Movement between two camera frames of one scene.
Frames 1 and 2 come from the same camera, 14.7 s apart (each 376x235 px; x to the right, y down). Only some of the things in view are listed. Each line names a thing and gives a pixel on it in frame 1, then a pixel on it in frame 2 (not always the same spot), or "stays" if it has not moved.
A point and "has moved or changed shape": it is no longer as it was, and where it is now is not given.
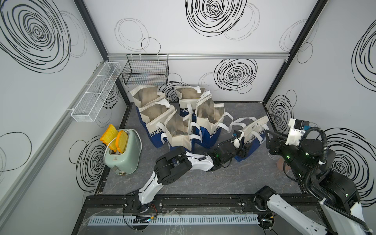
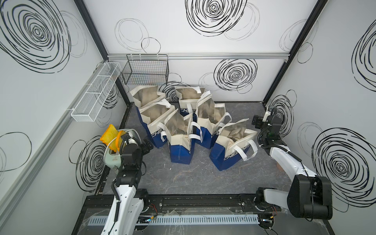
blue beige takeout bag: [189, 96] stays
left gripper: [243, 152] → [145, 150]
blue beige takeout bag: [254, 134] has moved or changed shape
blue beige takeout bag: [179, 131] stays
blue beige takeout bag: [151, 114] stays
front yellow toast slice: [121, 141] stays
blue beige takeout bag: [142, 95] stays
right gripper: [276, 139] → [259, 121]
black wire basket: [146, 69] stays
